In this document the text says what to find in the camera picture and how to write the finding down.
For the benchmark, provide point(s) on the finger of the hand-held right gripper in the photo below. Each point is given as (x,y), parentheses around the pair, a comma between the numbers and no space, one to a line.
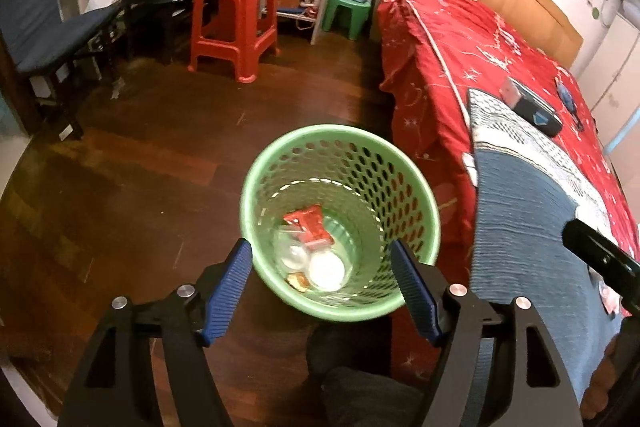
(600,249)

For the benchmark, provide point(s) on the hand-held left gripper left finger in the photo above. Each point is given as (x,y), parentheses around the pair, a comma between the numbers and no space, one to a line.
(227,294)

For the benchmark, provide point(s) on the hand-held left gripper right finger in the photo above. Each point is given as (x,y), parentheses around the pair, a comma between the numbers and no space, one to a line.
(415,294)

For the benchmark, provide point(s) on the pink plastic wrapper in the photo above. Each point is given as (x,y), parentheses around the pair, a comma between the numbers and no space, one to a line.
(609,297)

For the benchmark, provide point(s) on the brown cookie piece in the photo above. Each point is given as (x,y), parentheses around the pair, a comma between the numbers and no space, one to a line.
(298,282)

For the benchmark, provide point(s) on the clear plastic cup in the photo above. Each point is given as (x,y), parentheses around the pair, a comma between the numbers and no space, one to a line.
(291,252)

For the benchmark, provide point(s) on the white round plastic lid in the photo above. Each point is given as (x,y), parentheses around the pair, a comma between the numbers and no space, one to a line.
(326,270)

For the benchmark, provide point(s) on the orange snack wrapper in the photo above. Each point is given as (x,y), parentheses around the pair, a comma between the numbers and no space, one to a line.
(310,227)

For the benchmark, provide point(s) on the green perforated plastic basket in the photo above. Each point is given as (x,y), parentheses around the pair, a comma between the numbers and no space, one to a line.
(350,187)

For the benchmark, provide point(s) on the person's right hand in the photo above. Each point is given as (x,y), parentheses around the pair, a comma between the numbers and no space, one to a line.
(605,372)

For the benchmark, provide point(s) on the blue ribbed blanket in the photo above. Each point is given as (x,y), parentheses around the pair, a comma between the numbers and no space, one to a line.
(525,227)

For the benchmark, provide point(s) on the person's dark trouser leg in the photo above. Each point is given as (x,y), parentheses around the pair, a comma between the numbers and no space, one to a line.
(360,387)

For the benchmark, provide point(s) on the blue plush toy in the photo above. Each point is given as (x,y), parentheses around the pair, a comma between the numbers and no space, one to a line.
(567,97)

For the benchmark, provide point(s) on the black rectangular box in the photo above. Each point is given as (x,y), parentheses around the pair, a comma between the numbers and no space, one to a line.
(532,107)

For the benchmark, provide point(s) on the white wardrobe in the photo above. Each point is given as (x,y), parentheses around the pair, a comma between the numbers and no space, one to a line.
(615,72)

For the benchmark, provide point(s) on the red patterned blanket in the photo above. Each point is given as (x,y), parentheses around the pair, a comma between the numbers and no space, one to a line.
(430,72)

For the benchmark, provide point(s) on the red plastic stool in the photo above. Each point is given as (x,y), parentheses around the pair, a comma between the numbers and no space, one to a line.
(235,22)

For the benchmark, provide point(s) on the green plastic stool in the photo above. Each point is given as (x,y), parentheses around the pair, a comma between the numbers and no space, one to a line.
(347,14)

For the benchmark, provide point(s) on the dark blue cushioned chair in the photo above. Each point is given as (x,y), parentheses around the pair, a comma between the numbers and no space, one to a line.
(40,27)

